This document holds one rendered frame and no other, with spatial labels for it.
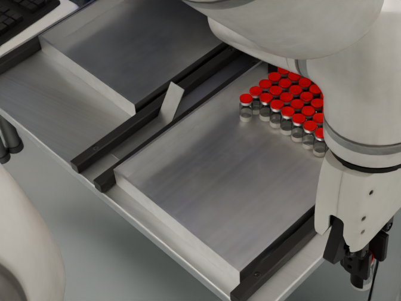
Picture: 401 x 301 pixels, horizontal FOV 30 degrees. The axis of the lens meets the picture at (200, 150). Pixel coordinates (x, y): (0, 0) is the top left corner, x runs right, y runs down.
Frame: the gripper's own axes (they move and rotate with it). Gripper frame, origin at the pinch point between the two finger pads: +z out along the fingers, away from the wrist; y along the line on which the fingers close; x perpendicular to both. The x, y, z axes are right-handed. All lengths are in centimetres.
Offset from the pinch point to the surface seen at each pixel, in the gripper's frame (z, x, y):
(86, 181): 22, -49, 0
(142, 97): 18, -52, -16
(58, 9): 25, -94, -30
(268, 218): 23.7, -23.1, -12.2
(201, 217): 23.2, -30.6, -6.1
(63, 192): 104, -123, -32
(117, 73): 20, -63, -20
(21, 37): 26, -93, -20
